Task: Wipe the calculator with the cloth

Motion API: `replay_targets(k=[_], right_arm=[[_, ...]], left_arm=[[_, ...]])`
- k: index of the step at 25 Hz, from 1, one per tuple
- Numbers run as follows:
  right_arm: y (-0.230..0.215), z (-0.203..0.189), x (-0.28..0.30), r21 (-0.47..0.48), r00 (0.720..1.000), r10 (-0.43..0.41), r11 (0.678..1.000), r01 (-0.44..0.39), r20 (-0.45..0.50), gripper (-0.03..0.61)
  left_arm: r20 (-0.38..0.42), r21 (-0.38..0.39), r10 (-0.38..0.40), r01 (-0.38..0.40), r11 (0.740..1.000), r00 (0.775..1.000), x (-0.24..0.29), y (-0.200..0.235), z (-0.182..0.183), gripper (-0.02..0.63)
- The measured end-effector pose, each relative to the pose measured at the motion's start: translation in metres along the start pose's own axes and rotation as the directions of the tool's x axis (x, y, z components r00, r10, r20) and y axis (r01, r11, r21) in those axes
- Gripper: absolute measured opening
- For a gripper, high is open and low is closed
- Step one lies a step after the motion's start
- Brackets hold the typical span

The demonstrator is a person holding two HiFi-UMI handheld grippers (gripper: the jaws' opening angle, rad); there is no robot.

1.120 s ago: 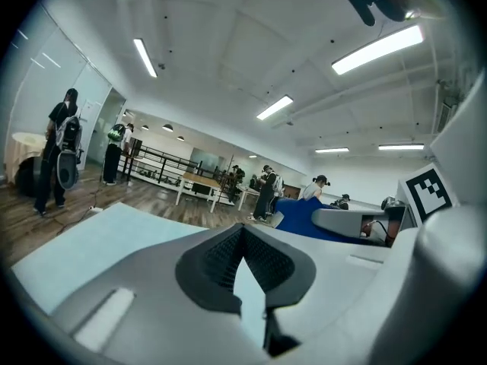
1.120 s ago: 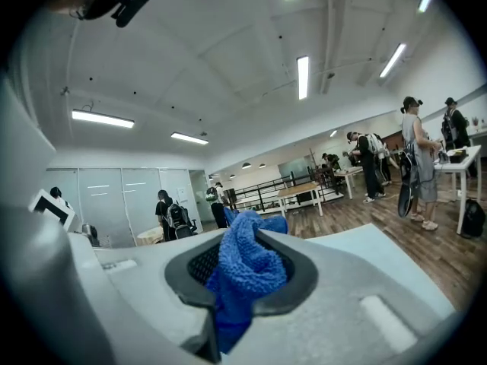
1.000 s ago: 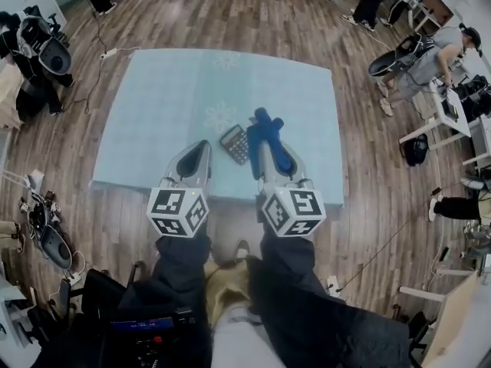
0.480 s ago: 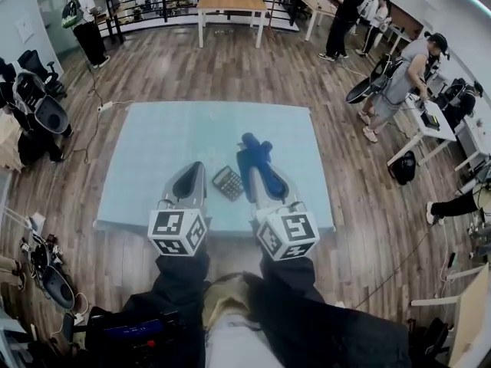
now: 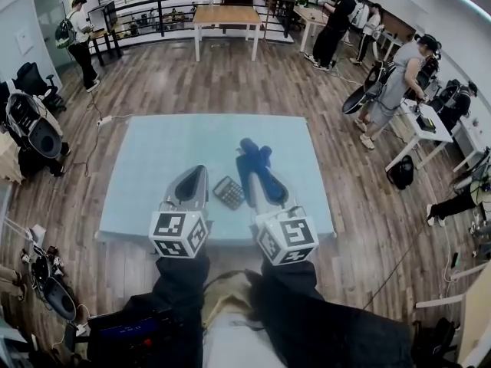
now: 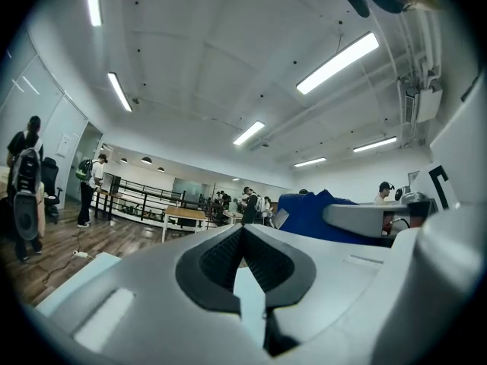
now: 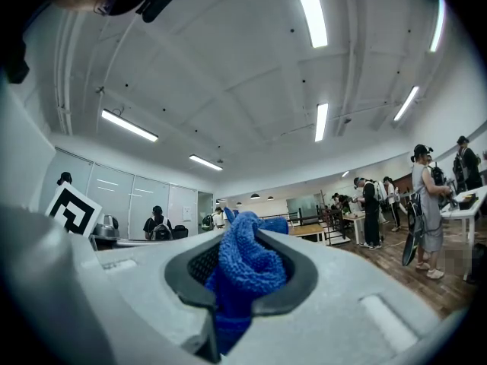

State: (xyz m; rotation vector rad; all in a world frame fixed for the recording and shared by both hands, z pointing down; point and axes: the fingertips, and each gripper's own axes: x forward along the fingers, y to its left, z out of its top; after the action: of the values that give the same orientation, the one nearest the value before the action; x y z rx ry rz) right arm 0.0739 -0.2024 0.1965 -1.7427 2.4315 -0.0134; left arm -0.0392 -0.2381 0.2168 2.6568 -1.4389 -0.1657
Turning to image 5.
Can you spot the black frame wooden desk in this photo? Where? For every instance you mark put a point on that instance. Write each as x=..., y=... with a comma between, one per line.
x=97, y=35

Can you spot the green backpack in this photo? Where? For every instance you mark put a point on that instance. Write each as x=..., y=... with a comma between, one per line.
x=63, y=35

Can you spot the person's torso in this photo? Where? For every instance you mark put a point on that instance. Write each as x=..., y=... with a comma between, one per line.
x=234, y=343

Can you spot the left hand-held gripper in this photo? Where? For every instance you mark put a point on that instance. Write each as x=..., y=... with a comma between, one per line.
x=172, y=230

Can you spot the black desktop device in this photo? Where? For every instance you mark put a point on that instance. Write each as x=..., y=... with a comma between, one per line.
x=426, y=124

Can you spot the white wall notice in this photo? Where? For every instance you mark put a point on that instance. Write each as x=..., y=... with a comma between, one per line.
x=26, y=41

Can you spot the light blue floral tablecloth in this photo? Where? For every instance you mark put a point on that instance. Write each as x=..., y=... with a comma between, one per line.
x=153, y=148

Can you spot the black calculator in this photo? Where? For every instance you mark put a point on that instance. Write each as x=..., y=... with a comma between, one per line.
x=229, y=192

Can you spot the black metal railing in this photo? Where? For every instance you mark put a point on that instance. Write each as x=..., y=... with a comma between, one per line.
x=162, y=14

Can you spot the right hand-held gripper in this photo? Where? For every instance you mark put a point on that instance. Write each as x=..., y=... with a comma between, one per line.
x=291, y=232

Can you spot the black bag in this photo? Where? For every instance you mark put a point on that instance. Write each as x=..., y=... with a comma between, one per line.
x=437, y=339

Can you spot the person's left forearm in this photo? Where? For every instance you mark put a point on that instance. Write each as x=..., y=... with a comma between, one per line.
x=180, y=278

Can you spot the black office chair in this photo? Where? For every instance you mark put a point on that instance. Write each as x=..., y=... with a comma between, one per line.
x=28, y=77

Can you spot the person's right forearm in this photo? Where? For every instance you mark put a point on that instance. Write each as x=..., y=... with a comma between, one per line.
x=299, y=301

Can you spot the white power strip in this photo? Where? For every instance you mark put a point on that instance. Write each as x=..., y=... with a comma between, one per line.
x=104, y=120

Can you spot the white frame wooden desk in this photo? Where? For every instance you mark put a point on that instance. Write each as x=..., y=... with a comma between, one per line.
x=475, y=320

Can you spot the blue cloth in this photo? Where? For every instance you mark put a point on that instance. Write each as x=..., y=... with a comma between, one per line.
x=253, y=159

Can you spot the grey black shell backpack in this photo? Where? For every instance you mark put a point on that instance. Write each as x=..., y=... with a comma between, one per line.
x=61, y=301
x=38, y=132
x=354, y=104

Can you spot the black device with blue screen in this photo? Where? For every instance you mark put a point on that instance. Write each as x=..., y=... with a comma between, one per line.
x=130, y=343

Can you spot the white round backpack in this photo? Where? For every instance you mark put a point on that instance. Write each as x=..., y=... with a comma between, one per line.
x=360, y=14

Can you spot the wooden table white legs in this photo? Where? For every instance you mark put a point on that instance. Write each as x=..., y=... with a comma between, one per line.
x=226, y=14
x=307, y=14

